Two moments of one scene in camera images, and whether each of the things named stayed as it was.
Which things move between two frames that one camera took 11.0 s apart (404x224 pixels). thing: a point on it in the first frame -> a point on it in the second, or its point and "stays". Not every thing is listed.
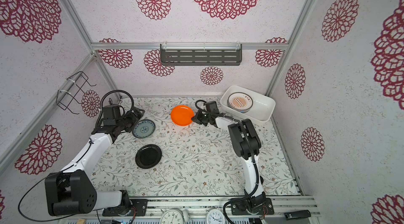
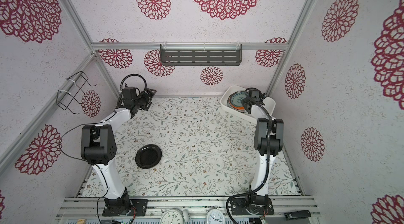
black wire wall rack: [76, 88] stays
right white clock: [215, 216] stays
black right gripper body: [203, 118] -> [246, 101]
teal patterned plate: [143, 129] -> [236, 97]
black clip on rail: [296, 214] stays
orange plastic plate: [181, 115] -> [238, 108]
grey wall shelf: [201, 54] stays
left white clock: [172, 216] stays
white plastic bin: [248, 103] stays
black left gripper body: [128, 122] -> [142, 101]
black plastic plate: [148, 156] stays
